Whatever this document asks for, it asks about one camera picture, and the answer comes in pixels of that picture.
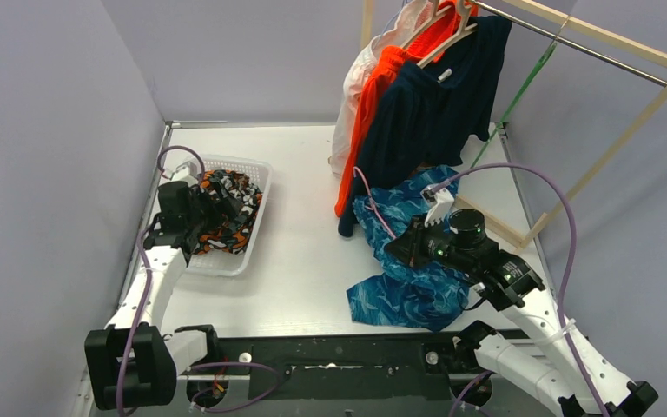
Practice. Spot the white shorts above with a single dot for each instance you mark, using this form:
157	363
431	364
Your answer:
398	29

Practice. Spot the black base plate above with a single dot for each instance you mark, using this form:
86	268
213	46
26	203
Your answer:
334	367

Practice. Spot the white plastic basket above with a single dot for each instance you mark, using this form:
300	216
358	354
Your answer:
218	263

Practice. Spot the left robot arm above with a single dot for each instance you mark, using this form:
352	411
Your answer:
130	364

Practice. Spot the green hanger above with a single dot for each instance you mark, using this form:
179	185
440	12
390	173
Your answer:
538	66

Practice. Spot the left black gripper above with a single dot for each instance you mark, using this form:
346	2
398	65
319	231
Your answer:
218	196

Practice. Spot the blue patterned shorts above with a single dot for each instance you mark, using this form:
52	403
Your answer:
431	297

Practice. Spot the pink hanger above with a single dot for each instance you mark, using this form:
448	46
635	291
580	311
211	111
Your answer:
372	203

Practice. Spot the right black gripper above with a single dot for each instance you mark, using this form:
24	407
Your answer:
409	247

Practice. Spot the wooden hanger orange shorts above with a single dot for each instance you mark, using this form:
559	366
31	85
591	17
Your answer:
437	12

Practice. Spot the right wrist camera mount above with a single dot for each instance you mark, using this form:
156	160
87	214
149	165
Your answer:
440	201

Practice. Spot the camouflage orange black shorts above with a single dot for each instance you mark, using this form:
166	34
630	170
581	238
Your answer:
239	185

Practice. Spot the wooden hanger navy shorts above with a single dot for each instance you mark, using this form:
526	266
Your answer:
463	29

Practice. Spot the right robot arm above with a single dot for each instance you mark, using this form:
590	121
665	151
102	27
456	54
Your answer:
577	380

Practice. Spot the wooden clothes rack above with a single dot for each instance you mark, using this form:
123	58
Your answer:
605	80

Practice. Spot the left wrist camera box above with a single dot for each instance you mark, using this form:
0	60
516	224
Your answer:
187	172

